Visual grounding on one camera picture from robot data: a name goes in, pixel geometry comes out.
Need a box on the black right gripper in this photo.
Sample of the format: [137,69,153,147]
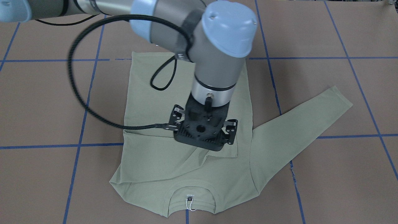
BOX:
[168,95,238,152]

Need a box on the olive green long-sleeve shirt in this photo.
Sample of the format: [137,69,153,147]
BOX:
[109,65,353,217]

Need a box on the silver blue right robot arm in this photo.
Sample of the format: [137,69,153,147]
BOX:
[1,0,257,152]

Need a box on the black braided right gripper cable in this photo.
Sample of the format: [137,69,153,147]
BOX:
[35,14,193,129]

